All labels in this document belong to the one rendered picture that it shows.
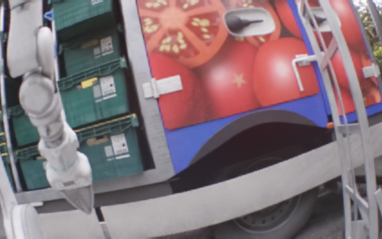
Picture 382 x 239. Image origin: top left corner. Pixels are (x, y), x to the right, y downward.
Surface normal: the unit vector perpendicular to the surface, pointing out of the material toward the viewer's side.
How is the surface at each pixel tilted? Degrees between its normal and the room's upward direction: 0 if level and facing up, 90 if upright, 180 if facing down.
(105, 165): 93
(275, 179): 90
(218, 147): 90
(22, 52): 111
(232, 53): 90
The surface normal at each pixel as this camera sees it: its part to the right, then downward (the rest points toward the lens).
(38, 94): 0.29, 0.66
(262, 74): 0.03, -0.08
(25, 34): 0.23, 0.23
